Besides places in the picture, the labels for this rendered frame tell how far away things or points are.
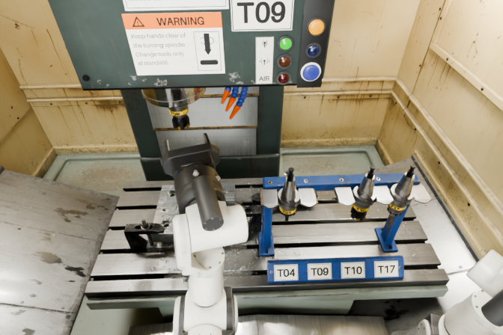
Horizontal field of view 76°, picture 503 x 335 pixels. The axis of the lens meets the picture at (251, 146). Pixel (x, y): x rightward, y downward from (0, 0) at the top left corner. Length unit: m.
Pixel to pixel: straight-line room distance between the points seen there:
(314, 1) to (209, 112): 0.93
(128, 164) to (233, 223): 1.62
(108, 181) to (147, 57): 1.51
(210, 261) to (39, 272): 1.10
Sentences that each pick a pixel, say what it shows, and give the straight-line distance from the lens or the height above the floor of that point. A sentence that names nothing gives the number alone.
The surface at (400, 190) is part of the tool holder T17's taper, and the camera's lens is 1.01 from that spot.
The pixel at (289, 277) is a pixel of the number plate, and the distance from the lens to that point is 1.14.
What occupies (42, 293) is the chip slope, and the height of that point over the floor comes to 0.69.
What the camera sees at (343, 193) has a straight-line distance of 0.99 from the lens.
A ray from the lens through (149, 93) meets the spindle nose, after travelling 0.80.
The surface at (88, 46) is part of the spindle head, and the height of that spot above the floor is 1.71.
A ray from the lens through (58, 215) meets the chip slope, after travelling 1.79.
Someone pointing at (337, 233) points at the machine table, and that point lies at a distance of 1.29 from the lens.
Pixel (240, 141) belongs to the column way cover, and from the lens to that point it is 1.49.
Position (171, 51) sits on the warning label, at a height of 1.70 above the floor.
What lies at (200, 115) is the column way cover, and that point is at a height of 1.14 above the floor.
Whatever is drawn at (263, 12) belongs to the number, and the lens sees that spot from 0.55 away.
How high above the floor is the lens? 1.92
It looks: 40 degrees down
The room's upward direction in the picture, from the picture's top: 1 degrees counter-clockwise
